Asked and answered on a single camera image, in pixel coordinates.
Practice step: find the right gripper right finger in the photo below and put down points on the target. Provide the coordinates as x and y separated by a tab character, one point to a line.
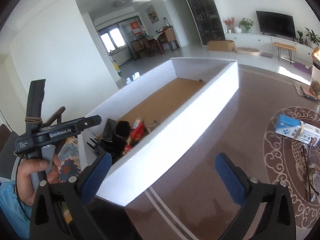
278	218

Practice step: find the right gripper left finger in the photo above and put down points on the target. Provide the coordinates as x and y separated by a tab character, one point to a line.
59	210

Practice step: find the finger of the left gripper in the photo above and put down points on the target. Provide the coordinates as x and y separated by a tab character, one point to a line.
88	122

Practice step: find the black rectangular box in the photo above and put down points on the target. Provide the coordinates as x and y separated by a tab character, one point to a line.
108	131

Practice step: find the red foil packet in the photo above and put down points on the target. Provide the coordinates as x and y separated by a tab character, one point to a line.
135	135

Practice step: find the blue white ointment box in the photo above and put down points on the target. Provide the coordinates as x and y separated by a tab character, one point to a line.
297	130

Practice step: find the gold pearl hair claw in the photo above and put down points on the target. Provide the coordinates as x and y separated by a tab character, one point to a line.
152	125

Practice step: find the white cardboard box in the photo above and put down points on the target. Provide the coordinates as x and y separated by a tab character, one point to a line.
185	95

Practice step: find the dining table with chairs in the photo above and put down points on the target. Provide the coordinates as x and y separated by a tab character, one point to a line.
166	35

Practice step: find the clear jar on tray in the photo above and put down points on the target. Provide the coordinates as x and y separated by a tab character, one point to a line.
311	91

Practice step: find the brown cardboard carton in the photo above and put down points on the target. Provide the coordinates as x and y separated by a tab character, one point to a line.
226	45

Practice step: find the dark display cabinet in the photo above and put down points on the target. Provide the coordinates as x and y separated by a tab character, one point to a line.
207	20

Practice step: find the white tv cabinet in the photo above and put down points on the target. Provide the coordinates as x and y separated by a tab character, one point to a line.
266	43

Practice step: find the red flower vase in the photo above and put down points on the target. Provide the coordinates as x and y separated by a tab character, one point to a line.
229	22

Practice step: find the green potted plant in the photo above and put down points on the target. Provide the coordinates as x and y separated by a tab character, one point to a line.
247	24

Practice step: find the black flat television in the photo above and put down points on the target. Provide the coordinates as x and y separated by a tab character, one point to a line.
276	23

